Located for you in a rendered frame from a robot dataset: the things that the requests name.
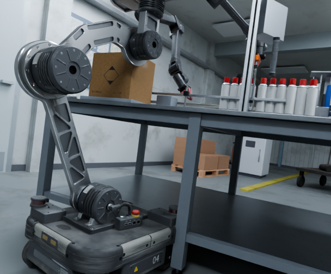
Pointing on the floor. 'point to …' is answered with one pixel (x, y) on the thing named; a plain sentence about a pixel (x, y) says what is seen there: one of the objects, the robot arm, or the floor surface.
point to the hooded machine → (255, 157)
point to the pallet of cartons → (224, 161)
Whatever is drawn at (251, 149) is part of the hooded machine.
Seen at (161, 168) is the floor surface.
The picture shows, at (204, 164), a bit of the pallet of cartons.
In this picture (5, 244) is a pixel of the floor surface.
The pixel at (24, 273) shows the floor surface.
